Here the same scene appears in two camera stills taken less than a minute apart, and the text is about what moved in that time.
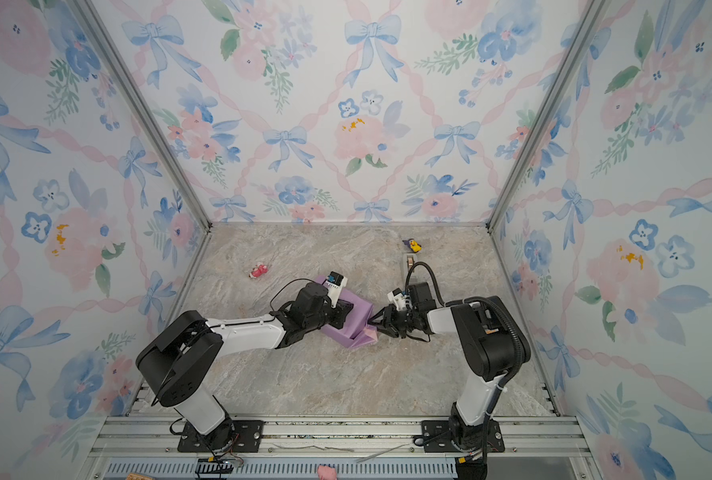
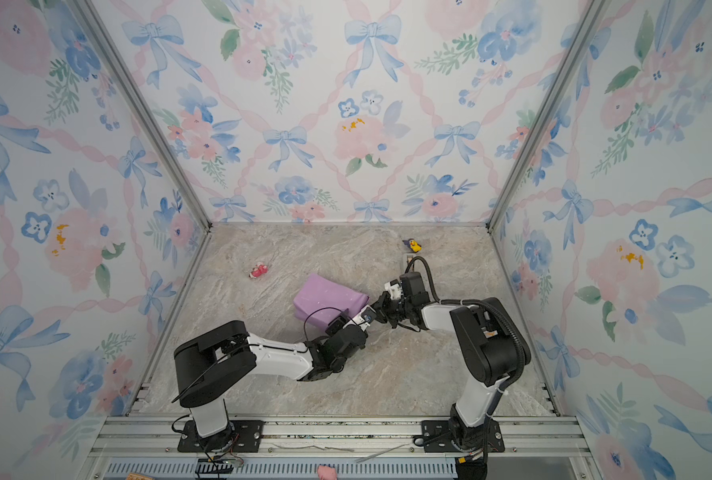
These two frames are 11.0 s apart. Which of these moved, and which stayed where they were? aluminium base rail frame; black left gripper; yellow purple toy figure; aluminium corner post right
Moved: black left gripper
Stayed: yellow purple toy figure; aluminium corner post right; aluminium base rail frame
